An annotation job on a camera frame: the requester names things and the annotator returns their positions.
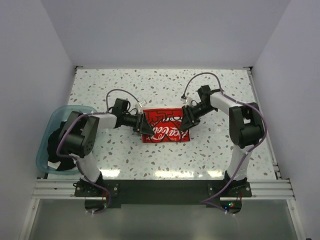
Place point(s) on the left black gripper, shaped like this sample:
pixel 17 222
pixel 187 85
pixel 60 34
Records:
pixel 141 125

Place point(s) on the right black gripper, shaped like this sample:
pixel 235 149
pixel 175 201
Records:
pixel 188 119

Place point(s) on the white t-shirt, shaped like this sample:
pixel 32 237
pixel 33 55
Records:
pixel 165 123

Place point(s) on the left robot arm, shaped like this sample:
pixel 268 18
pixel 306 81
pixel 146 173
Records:
pixel 78 136

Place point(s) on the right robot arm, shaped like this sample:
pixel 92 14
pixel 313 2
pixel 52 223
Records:
pixel 246 127

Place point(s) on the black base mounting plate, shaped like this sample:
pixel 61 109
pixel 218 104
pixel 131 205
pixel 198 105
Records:
pixel 116 193

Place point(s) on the blue plastic basket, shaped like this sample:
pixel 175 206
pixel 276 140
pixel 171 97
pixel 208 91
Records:
pixel 61 114

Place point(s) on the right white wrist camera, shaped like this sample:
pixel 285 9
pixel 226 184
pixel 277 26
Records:
pixel 186 101

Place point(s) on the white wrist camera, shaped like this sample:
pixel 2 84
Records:
pixel 186 101
pixel 140 105

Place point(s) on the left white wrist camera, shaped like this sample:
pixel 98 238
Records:
pixel 140 105

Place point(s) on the aluminium frame rail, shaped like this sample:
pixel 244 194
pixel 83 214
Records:
pixel 63 189

